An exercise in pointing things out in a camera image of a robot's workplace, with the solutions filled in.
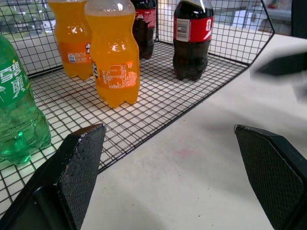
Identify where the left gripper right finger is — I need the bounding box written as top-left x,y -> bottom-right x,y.
234,124 -> 307,230

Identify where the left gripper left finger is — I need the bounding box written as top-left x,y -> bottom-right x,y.
0,123 -> 106,230

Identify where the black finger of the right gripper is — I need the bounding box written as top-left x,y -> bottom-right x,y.
253,52 -> 307,77

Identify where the dark upright background object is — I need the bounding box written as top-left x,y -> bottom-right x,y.
291,0 -> 307,39

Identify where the green lemon-lime soda bottle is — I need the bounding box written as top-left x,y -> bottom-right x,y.
0,32 -> 52,166

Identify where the cola bottle red label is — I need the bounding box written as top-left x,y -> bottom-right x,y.
172,0 -> 214,81
130,0 -> 158,60

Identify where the orange soda bottle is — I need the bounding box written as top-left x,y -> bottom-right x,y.
84,0 -> 141,109
47,0 -> 94,81

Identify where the black wire mesh rack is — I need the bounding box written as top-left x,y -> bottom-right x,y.
0,0 -> 275,217

